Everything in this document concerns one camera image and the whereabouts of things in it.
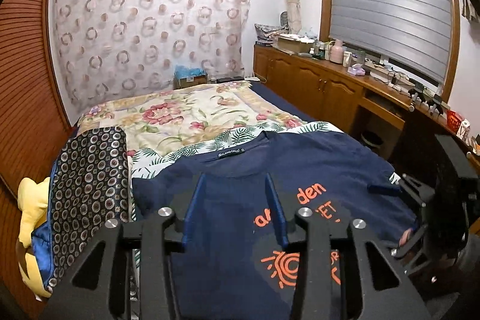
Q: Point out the red package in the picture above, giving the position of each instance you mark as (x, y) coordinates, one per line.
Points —
(454, 121)

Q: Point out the purple tissue pack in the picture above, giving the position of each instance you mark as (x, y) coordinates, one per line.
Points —
(356, 70)

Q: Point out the navy blue t-shirt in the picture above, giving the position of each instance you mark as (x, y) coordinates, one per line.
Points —
(233, 267)

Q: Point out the floral blanket navy border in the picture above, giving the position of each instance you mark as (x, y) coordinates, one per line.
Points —
(170, 120)

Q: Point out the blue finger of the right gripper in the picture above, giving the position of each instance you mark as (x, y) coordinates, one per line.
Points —
(390, 189)

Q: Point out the cardboard box on cabinet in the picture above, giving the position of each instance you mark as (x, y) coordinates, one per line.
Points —
(293, 44)

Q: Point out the circle pattern sheer curtain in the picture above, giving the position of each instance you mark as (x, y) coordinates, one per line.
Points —
(111, 49)

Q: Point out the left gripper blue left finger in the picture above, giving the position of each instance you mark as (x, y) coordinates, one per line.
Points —
(192, 199)

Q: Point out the pink bottle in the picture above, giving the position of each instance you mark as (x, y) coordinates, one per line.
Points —
(336, 52)

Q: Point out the dark circle pattern folded quilt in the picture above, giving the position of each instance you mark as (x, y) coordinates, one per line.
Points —
(88, 186)

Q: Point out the yellow plush pillow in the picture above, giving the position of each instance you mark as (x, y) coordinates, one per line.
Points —
(32, 200)

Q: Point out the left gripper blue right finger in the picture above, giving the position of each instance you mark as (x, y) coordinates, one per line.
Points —
(278, 217)

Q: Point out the wooden louvered wardrobe door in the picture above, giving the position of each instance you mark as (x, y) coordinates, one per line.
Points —
(33, 128)

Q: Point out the grey window blind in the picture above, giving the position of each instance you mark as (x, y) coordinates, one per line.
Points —
(415, 33)

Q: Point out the palm leaf print sheet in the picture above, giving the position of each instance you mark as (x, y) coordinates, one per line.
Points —
(146, 163)

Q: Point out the wooden sideboard cabinet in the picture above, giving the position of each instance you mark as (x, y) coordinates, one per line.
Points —
(414, 140)

